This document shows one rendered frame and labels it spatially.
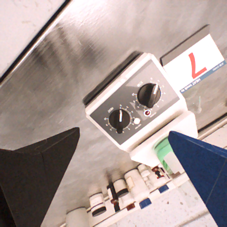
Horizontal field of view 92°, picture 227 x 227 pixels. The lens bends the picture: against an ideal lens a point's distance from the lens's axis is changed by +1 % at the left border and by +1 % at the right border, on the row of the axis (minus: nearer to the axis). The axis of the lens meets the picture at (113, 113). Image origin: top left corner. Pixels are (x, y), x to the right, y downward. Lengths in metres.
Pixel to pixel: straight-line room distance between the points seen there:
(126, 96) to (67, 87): 0.09
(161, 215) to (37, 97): 0.67
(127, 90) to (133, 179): 0.43
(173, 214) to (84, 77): 0.66
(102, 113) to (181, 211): 0.60
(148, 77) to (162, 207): 0.62
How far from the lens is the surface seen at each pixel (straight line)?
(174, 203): 0.69
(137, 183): 0.53
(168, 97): 0.18
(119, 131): 0.16
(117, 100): 0.16
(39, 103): 0.19
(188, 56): 0.25
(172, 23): 0.22
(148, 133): 0.20
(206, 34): 0.27
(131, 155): 0.19
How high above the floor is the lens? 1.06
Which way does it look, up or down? 45 degrees down
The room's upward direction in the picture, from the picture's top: 151 degrees clockwise
